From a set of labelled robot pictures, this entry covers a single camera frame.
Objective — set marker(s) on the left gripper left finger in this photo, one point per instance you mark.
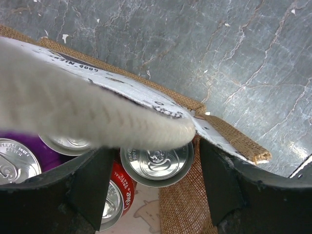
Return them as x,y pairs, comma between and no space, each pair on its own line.
68,199

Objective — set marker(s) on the purple can left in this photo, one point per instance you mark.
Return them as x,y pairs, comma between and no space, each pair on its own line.
23,157

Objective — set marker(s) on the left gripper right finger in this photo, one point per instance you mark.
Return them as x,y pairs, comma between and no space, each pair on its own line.
244,199

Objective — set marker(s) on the purple can middle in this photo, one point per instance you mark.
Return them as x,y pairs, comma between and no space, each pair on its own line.
66,146

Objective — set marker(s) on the red cola can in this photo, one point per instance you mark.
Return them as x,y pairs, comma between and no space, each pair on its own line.
157,168
120,196

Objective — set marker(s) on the purple can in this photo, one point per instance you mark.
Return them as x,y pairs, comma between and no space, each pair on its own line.
66,146
23,157

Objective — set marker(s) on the brown canvas bag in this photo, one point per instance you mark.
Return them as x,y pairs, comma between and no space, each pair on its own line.
48,89

